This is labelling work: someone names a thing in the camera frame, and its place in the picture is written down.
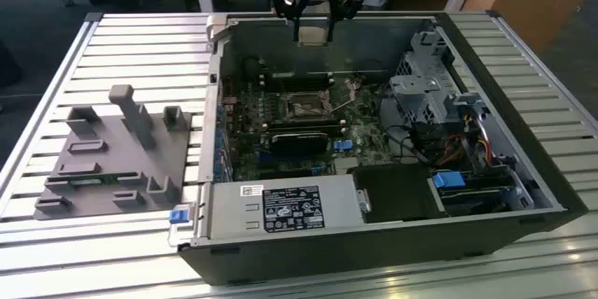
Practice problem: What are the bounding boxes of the silver CPU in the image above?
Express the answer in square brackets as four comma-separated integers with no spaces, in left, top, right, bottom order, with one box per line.
[297,25,331,48]

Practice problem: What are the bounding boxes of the CPU socket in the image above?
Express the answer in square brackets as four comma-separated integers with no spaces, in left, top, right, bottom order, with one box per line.
[279,92,336,122]

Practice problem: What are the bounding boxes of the silver case latch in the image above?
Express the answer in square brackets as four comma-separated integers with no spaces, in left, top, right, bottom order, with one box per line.
[204,14,235,43]

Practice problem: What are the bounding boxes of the metal drive cage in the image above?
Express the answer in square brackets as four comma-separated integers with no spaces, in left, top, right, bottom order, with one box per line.
[388,31,474,128]

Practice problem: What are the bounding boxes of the green motherboard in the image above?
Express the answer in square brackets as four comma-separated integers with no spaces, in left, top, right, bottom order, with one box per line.
[215,69,397,181]

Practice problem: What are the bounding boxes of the graphics card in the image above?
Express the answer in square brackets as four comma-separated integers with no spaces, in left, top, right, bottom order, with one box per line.
[268,132,328,157]

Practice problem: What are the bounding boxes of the silver heat sink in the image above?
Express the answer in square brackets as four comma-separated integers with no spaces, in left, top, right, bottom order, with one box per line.
[335,158,359,174]

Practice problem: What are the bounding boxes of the blue disk carrier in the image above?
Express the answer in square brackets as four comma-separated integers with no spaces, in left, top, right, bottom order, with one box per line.
[431,171,467,190]

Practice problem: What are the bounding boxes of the black plastic shroud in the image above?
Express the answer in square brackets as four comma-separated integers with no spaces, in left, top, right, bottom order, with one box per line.
[348,165,447,225]

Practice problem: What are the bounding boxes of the grey parts rack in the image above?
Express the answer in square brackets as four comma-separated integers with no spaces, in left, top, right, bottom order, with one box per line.
[32,83,195,221]

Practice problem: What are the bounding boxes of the grey power supply unit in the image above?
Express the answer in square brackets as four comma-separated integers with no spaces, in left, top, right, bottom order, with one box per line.
[204,174,371,240]

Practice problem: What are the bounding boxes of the green RAM stick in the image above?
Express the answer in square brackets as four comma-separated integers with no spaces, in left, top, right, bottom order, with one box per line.
[69,172,141,186]

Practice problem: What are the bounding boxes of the black PC case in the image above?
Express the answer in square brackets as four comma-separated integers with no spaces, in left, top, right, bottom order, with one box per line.
[176,11,588,286]

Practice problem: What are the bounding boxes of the grey metal bay bracket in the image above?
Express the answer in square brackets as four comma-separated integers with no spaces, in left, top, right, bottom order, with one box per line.
[446,91,538,211]

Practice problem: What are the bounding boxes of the black cable bundle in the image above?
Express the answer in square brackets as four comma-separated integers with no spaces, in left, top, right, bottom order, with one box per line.
[380,124,450,167]

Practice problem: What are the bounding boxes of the yellow power wires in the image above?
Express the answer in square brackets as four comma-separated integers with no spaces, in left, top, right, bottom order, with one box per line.
[443,136,495,165]

